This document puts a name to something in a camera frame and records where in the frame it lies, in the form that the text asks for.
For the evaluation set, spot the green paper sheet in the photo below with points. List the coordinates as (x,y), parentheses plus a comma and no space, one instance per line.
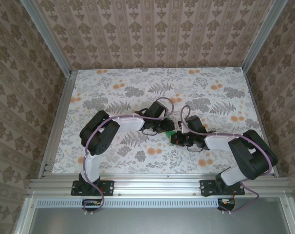
(170,134)

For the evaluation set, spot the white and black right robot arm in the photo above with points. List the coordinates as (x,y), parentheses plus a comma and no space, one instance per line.
(257,158)

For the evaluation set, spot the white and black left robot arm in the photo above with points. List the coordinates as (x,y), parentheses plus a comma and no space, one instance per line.
(101,139)

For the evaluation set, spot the aluminium mounting beam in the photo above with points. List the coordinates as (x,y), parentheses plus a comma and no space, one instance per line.
(157,185)

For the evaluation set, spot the floral patterned table cover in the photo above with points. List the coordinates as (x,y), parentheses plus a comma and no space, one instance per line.
(137,80)

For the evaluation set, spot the small black controller board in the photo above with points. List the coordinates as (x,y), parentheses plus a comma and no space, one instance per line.
(226,206)
(92,206)

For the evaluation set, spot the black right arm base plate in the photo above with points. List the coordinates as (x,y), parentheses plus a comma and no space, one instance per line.
(207,187)

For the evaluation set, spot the aluminium table side rail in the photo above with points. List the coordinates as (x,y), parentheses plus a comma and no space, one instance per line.
(64,102)
(261,122)

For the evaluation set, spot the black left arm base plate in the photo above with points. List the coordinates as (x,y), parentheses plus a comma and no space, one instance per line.
(108,187)

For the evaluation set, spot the aluminium frame post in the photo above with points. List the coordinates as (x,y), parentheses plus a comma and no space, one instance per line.
(50,40)
(262,36)

